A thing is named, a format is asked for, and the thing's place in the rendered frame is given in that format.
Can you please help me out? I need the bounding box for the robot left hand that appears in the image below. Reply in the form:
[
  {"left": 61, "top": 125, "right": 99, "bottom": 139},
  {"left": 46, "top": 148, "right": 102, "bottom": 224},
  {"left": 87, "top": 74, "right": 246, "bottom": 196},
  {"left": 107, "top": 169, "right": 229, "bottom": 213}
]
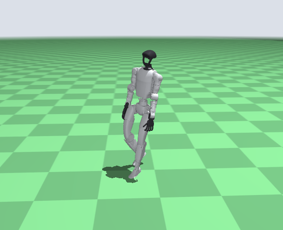
[{"left": 143, "top": 113, "right": 154, "bottom": 132}]

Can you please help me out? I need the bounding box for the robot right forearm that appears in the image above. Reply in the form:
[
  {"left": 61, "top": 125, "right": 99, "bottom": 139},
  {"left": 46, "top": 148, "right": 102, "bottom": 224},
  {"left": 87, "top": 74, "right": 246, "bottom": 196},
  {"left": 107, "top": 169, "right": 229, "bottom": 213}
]
[{"left": 125, "top": 90, "right": 134, "bottom": 106}]

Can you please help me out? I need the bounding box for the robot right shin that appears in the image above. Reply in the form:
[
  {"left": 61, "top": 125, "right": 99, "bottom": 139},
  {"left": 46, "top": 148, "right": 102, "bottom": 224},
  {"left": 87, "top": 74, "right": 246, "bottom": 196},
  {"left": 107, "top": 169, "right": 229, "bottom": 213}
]
[{"left": 124, "top": 139, "right": 137, "bottom": 153}]

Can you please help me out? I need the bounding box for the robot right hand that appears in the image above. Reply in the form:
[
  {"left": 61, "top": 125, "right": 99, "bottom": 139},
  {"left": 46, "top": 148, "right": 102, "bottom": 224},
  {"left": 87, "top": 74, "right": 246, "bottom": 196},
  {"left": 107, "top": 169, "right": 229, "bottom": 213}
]
[{"left": 122, "top": 102, "right": 129, "bottom": 120}]

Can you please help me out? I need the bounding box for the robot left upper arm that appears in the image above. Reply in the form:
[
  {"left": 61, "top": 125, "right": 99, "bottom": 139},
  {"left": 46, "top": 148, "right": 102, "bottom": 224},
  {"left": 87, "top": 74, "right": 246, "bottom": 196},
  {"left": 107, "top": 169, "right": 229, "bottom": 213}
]
[{"left": 150, "top": 72, "right": 163, "bottom": 101}]

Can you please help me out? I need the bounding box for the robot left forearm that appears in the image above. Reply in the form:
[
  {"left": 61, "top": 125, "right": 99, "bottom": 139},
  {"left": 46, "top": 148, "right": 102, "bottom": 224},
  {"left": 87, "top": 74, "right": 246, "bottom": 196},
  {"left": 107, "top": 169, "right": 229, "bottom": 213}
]
[{"left": 149, "top": 98, "right": 158, "bottom": 118}]

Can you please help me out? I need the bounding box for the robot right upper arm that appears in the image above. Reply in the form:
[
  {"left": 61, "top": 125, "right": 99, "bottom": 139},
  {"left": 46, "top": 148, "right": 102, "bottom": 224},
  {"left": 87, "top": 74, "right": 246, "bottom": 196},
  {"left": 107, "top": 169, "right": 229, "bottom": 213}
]
[{"left": 127, "top": 68, "right": 138, "bottom": 92}]

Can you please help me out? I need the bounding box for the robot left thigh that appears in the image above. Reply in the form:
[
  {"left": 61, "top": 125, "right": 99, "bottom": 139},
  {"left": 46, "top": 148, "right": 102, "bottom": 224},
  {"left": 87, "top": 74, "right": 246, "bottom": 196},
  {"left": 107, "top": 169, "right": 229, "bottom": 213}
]
[{"left": 137, "top": 110, "right": 149, "bottom": 147}]

